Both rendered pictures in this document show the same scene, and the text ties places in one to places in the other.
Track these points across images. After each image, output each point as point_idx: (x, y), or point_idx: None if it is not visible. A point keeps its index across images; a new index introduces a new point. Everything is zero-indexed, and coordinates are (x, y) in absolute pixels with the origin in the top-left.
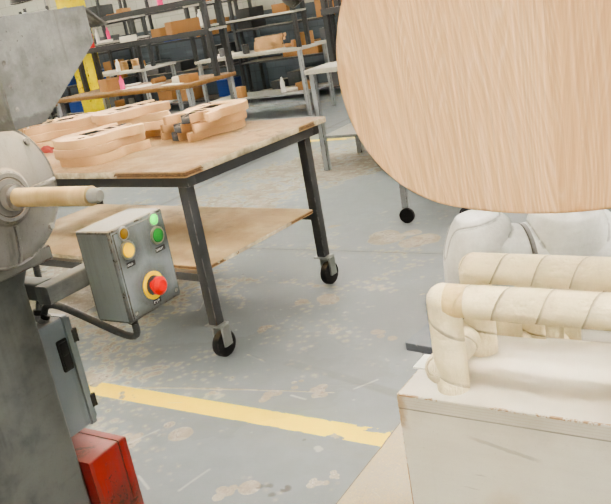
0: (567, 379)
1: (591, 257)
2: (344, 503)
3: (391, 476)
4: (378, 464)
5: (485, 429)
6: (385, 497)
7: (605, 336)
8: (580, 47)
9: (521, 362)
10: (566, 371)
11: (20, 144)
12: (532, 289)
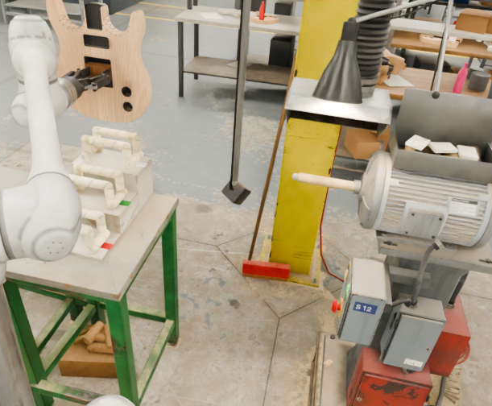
0: (109, 159)
1: (97, 137)
2: (174, 200)
3: (162, 207)
4: (167, 210)
5: None
6: (163, 201)
7: (72, 266)
8: None
9: (119, 163)
10: (109, 160)
11: (371, 177)
12: (114, 130)
